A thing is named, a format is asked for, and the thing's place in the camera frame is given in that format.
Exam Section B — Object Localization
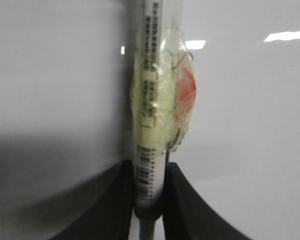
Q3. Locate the white taped whiteboard marker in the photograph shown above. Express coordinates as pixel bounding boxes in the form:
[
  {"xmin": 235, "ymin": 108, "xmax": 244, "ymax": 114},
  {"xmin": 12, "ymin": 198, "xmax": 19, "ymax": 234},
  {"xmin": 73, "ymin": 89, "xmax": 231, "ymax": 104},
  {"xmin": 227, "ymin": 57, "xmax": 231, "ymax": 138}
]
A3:
[{"xmin": 131, "ymin": 0, "xmax": 196, "ymax": 240}]

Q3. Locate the white whiteboard with metal frame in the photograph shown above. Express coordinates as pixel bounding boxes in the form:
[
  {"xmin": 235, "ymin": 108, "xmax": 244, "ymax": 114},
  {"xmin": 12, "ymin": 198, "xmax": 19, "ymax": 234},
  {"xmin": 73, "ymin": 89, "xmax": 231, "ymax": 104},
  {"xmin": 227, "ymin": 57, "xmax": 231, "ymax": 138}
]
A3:
[{"xmin": 0, "ymin": 0, "xmax": 300, "ymax": 240}]

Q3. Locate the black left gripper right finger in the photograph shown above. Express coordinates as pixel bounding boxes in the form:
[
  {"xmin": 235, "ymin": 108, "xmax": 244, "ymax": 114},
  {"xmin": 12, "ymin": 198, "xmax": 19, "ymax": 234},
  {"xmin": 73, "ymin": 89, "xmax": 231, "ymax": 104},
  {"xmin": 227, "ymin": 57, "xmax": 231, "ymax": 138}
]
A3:
[{"xmin": 162, "ymin": 162, "xmax": 249, "ymax": 240}]

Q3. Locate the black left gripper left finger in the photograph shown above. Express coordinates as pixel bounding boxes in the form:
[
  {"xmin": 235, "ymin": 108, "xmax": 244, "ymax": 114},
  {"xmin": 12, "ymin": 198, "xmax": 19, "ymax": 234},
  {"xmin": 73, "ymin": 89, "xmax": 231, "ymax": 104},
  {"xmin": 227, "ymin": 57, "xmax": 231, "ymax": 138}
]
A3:
[{"xmin": 52, "ymin": 160, "xmax": 134, "ymax": 240}]

